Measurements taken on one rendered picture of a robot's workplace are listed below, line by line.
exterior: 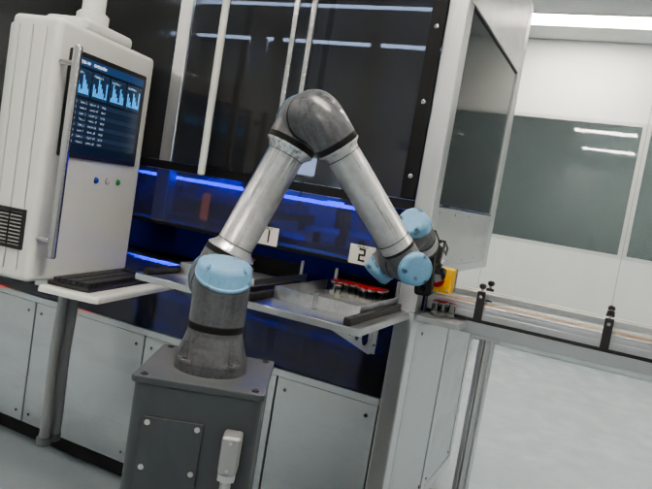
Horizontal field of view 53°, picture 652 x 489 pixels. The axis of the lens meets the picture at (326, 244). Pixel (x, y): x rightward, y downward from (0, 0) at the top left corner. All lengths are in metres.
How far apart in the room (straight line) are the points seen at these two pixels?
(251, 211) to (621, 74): 5.45
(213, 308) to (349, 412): 0.87
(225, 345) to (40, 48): 1.08
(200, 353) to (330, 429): 0.87
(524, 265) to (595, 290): 0.67
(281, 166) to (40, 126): 0.80
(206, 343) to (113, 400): 1.29
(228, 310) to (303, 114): 0.43
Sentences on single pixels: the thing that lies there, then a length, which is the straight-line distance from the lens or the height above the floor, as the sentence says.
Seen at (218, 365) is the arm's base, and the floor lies 0.82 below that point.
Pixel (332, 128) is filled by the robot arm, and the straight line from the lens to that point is 1.36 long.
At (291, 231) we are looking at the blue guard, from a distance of 2.10.
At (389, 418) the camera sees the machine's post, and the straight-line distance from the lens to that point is 2.04.
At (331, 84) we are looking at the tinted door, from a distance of 2.10.
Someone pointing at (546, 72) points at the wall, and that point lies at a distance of 6.68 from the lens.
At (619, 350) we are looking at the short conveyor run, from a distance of 1.99.
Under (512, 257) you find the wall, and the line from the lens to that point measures 6.53.
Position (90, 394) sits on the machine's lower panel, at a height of 0.30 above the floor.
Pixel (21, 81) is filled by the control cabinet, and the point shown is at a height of 1.36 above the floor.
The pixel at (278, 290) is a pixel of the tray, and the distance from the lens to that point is 1.80.
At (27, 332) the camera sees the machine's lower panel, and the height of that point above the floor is 0.45.
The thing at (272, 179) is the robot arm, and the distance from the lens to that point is 1.46.
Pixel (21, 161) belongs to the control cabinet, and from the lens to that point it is 2.04.
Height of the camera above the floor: 1.19
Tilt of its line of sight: 5 degrees down
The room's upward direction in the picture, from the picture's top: 9 degrees clockwise
